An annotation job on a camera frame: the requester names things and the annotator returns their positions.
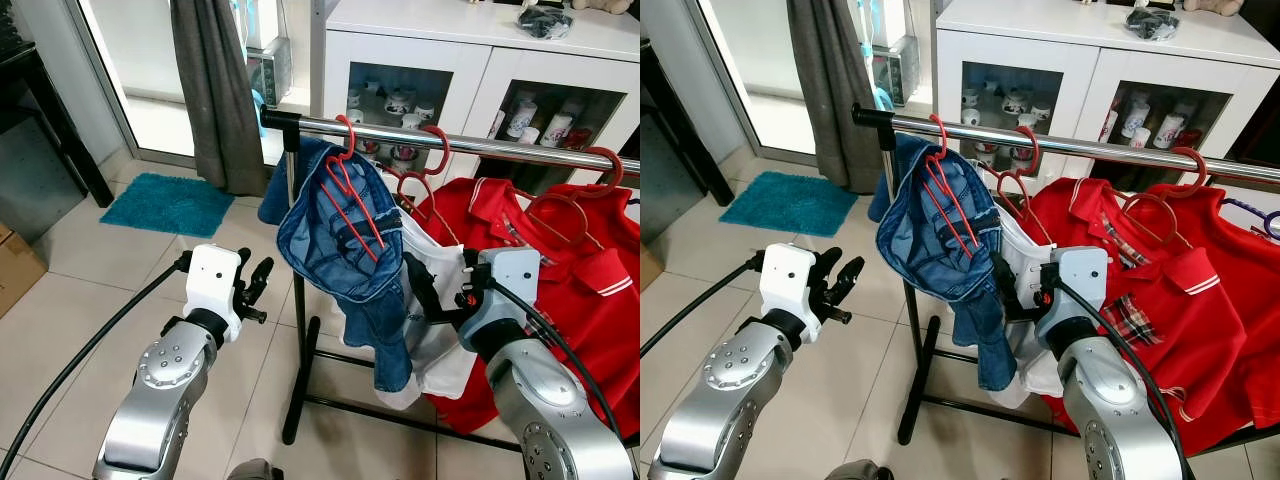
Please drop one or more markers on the beige plush toy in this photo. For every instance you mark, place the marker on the beige plush toy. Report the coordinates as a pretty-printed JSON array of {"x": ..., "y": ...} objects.
[
  {"x": 600, "y": 5},
  {"x": 1215, "y": 6}
]

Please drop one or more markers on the coral red plastic hanger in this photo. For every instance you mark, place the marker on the coral red plastic hanger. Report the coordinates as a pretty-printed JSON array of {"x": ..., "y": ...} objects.
[
  {"x": 1034, "y": 150},
  {"x": 446, "y": 150}
]

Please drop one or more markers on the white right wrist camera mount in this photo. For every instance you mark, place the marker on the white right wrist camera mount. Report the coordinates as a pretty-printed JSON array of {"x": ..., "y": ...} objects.
[
  {"x": 1080, "y": 275},
  {"x": 512, "y": 272}
]

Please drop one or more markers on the blue denim jeans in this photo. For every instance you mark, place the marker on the blue denim jeans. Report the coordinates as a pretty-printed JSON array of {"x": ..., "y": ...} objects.
[
  {"x": 320, "y": 240},
  {"x": 920, "y": 240}
]

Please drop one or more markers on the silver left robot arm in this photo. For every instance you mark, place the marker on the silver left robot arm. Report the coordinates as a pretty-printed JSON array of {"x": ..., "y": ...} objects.
[
  {"x": 165, "y": 380},
  {"x": 720, "y": 385}
]

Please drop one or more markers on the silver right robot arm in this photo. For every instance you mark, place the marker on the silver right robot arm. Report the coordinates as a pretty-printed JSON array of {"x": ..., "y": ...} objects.
[
  {"x": 1110, "y": 400},
  {"x": 540, "y": 400}
]

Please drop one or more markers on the purple hanger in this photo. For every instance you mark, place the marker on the purple hanger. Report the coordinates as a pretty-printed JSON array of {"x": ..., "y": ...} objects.
[{"x": 1245, "y": 205}]

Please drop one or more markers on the red polo with plaid pocket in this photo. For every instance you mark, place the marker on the red polo with plaid pocket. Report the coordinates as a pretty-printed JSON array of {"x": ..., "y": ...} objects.
[
  {"x": 1150, "y": 380},
  {"x": 560, "y": 330}
]

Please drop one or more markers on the teal floor mat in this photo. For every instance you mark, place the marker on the teal floor mat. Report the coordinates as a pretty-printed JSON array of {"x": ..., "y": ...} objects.
[
  {"x": 790, "y": 203},
  {"x": 165, "y": 205}
]

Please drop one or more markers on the dark red plastic hanger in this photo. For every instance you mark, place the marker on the dark red plastic hanger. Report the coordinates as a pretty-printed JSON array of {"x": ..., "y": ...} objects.
[
  {"x": 1203, "y": 168},
  {"x": 619, "y": 170}
]

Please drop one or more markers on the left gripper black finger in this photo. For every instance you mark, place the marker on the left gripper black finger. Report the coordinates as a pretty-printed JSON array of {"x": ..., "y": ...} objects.
[
  {"x": 850, "y": 278},
  {"x": 262, "y": 276},
  {"x": 824, "y": 270},
  {"x": 244, "y": 268}
]

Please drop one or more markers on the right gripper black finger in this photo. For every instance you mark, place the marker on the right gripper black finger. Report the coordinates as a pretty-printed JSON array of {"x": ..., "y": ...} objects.
[
  {"x": 1006, "y": 280},
  {"x": 422, "y": 285}
]

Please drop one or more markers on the glass sliding door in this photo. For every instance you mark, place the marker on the glass sliding door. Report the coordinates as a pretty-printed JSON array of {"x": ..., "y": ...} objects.
[
  {"x": 140, "y": 50},
  {"x": 760, "y": 60}
]

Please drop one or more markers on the grey curtain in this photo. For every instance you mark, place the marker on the grey curtain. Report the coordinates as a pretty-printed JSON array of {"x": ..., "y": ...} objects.
[
  {"x": 830, "y": 90},
  {"x": 215, "y": 90}
]

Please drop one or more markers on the white shirt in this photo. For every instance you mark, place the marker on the white shirt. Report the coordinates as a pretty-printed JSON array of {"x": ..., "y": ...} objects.
[
  {"x": 440, "y": 360},
  {"x": 1035, "y": 370}
]

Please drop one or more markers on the black desk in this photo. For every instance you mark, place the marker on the black desk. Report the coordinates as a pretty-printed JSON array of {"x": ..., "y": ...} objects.
[
  {"x": 692, "y": 130},
  {"x": 12, "y": 55}
]

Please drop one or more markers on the bright red thin hanger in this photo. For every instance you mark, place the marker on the bright red thin hanger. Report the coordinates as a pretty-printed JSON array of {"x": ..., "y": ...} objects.
[
  {"x": 352, "y": 140},
  {"x": 943, "y": 140}
]

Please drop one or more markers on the grey robot leg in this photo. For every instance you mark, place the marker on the grey robot leg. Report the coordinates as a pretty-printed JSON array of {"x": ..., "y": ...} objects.
[
  {"x": 860, "y": 471},
  {"x": 255, "y": 470}
]

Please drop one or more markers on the white printed ceramic cup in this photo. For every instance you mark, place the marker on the white printed ceramic cup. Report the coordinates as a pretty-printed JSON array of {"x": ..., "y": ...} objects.
[
  {"x": 1136, "y": 120},
  {"x": 556, "y": 130},
  {"x": 1170, "y": 130},
  {"x": 521, "y": 120}
]

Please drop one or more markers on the grey patterned box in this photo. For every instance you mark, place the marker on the grey patterned box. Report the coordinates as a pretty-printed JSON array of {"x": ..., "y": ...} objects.
[
  {"x": 895, "y": 70},
  {"x": 268, "y": 70}
]

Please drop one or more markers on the black and chrome clothes rack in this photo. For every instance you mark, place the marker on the black and chrome clothes rack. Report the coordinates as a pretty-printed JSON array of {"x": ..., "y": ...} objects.
[
  {"x": 870, "y": 116},
  {"x": 278, "y": 118}
]

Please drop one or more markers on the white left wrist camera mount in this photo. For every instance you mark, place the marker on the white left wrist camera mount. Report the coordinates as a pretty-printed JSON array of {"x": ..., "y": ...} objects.
[
  {"x": 212, "y": 285},
  {"x": 790, "y": 285}
]

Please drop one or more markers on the cardboard box with black print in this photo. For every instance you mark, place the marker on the cardboard box with black print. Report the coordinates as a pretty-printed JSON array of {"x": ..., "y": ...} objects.
[
  {"x": 18, "y": 275},
  {"x": 650, "y": 268}
]

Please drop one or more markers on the white glass door cabinet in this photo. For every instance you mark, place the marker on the white glass door cabinet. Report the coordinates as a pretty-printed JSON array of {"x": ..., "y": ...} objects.
[
  {"x": 1030, "y": 45},
  {"x": 420, "y": 45}
]

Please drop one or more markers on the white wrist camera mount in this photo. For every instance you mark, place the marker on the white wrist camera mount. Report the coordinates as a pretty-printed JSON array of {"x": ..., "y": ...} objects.
[
  {"x": 1080, "y": 275},
  {"x": 212, "y": 285},
  {"x": 512, "y": 272},
  {"x": 790, "y": 285}
]

